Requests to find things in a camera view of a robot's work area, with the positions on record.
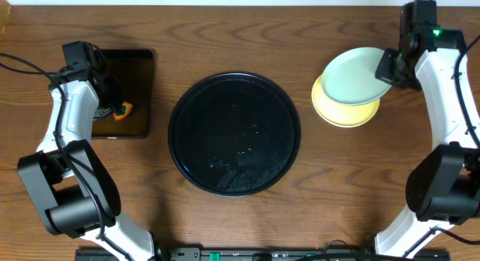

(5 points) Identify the yellow plate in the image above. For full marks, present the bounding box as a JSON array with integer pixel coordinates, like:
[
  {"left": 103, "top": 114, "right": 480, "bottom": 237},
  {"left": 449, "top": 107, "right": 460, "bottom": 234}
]
[{"left": 311, "top": 76, "right": 380, "bottom": 128}]

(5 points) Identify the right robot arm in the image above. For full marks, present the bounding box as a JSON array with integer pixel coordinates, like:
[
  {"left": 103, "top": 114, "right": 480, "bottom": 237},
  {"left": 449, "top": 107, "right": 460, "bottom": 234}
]
[{"left": 373, "top": 0, "right": 479, "bottom": 260}]

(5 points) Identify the black rectangular water tray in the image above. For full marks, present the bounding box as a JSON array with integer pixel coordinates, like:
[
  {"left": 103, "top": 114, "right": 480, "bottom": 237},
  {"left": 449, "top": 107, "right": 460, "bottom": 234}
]
[{"left": 92, "top": 49, "right": 155, "bottom": 139}]

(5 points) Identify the round black serving tray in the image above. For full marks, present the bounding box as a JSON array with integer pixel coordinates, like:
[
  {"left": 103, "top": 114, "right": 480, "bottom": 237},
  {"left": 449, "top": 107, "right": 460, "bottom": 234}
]
[{"left": 168, "top": 72, "right": 301, "bottom": 197}]

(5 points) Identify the orange green scrub sponge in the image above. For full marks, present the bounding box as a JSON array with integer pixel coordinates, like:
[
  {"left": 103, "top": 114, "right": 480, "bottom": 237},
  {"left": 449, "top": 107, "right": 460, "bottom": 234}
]
[{"left": 113, "top": 101, "right": 133, "bottom": 122}]

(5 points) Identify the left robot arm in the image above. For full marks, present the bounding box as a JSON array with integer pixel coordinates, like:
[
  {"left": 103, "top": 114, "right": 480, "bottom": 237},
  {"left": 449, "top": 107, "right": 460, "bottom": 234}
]
[{"left": 17, "top": 40, "right": 161, "bottom": 260}]

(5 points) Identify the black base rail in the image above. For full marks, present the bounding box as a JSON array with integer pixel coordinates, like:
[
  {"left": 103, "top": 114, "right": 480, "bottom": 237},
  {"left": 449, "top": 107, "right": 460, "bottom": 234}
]
[{"left": 74, "top": 247, "right": 452, "bottom": 261}]

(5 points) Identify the pale green plate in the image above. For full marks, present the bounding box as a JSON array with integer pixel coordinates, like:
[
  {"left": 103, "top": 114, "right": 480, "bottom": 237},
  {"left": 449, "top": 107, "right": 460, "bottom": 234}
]
[{"left": 321, "top": 47, "right": 392, "bottom": 106}]

